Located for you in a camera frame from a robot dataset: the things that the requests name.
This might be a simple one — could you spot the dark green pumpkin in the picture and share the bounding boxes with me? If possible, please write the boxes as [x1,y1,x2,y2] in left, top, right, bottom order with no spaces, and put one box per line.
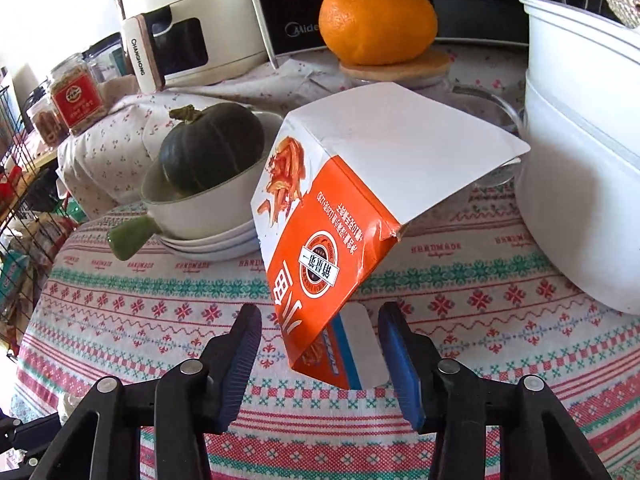
[159,102,266,196]

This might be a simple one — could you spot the dark grey pot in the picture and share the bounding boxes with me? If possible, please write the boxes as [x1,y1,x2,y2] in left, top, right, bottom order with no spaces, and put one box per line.
[429,0,526,41]

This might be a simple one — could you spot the black microwave oven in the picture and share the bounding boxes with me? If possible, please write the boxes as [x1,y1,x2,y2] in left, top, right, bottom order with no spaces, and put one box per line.
[242,0,351,68]

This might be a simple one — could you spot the white air fryer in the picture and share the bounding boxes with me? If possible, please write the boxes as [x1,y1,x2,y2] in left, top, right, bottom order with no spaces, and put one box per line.
[111,0,268,95]

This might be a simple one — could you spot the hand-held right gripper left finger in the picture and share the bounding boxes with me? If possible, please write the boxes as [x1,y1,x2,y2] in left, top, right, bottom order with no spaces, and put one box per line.
[30,304,263,480]

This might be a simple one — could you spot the clear jar with brown snacks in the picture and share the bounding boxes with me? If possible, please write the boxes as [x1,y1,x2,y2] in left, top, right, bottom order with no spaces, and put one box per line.
[27,95,68,148]

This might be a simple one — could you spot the patterned striped tablecloth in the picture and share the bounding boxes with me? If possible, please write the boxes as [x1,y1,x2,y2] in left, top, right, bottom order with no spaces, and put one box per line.
[10,180,640,480]

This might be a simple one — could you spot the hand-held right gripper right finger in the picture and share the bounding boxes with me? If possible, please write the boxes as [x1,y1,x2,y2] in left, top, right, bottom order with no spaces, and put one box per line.
[378,302,613,480]

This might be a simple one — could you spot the black wire rack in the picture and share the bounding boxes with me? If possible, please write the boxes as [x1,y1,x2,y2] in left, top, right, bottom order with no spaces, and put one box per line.
[0,85,68,356]

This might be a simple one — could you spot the glass jar with wooden lid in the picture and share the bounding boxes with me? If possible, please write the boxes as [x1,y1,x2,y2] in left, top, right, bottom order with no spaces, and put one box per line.
[339,49,525,186]

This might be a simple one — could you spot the large orange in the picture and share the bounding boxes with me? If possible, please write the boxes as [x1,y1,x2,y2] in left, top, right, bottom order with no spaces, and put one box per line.
[319,0,438,67]

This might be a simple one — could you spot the white pot with handle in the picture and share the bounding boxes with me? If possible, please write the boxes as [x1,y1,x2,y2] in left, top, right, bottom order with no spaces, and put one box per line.
[515,0,640,316]

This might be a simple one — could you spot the orange and white carton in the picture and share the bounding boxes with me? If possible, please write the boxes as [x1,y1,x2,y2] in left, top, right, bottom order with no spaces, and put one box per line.
[250,84,532,391]

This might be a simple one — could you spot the teal packet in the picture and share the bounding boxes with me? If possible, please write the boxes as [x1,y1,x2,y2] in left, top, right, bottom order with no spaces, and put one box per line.
[0,252,32,307]

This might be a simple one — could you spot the white bowl with green handle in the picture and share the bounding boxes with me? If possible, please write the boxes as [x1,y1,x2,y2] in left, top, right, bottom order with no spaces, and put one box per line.
[107,110,286,261]

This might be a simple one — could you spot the glass jar with red label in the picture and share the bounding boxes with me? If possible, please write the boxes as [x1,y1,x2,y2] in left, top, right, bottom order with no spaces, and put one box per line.
[48,52,108,136]

